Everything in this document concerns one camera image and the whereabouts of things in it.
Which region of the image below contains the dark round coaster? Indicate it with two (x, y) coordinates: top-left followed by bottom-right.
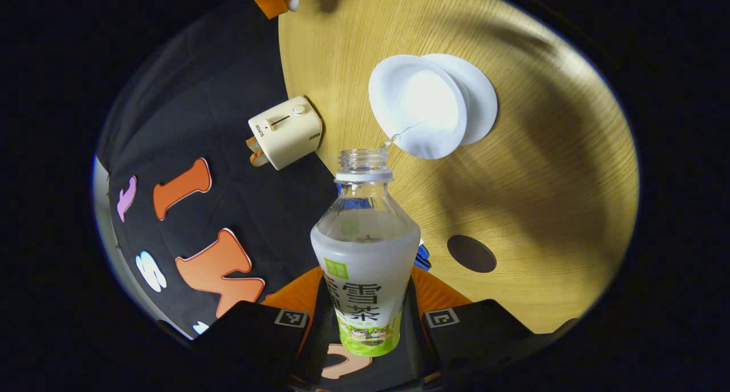
(447, 235), (497, 273)

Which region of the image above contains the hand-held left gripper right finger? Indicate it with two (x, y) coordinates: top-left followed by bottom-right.
(406, 265), (577, 388)

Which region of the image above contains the cream white toaster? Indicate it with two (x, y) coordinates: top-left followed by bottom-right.
(248, 96), (323, 171)

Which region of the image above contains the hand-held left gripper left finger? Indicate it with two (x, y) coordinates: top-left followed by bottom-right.
(191, 266), (337, 384)

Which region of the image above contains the clear water bottle green label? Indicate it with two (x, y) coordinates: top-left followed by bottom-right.
(311, 148), (421, 357)

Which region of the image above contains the white saucer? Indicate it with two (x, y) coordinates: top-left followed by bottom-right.
(422, 53), (498, 146)

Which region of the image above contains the white teacup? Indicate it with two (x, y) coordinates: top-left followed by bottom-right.
(368, 54), (469, 160)

